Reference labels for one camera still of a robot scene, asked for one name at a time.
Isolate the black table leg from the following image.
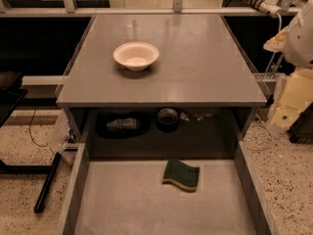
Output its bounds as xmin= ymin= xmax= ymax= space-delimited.
xmin=33 ymin=153 xmax=62 ymax=213

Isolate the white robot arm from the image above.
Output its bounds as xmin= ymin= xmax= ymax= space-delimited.
xmin=263 ymin=0 xmax=313 ymax=131

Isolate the grey crumpled object in cabinet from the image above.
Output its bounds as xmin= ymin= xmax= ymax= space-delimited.
xmin=107 ymin=117 xmax=140 ymax=131

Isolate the green and yellow sponge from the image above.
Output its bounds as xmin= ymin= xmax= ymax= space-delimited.
xmin=162 ymin=160 xmax=200 ymax=192

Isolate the small crumpled debris in cabinet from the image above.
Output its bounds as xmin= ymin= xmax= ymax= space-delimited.
xmin=180 ymin=113 xmax=212 ymax=121

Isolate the black desk left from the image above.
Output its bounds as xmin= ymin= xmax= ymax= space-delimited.
xmin=0 ymin=71 xmax=27 ymax=127

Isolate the open grey top drawer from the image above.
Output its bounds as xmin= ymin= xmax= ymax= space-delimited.
xmin=56 ymin=143 xmax=280 ymax=235

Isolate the metal rail frame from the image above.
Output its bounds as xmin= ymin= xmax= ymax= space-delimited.
xmin=0 ymin=0 xmax=307 ymax=18

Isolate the grey cabinet with counter top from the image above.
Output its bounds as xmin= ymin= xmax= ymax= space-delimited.
xmin=58 ymin=15 xmax=266 ymax=160

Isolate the white bowl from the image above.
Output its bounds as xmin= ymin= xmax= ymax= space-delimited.
xmin=113 ymin=42 xmax=159 ymax=71

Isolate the roll of tape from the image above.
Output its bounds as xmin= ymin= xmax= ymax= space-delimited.
xmin=157 ymin=108 xmax=178 ymax=125

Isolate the black thin cable on floor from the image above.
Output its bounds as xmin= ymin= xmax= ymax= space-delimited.
xmin=28 ymin=106 xmax=50 ymax=149

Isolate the white cable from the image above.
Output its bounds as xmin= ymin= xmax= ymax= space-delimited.
xmin=245 ymin=13 xmax=284 ymax=153

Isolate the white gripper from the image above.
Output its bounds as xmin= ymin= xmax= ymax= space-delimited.
xmin=263 ymin=27 xmax=313 ymax=131

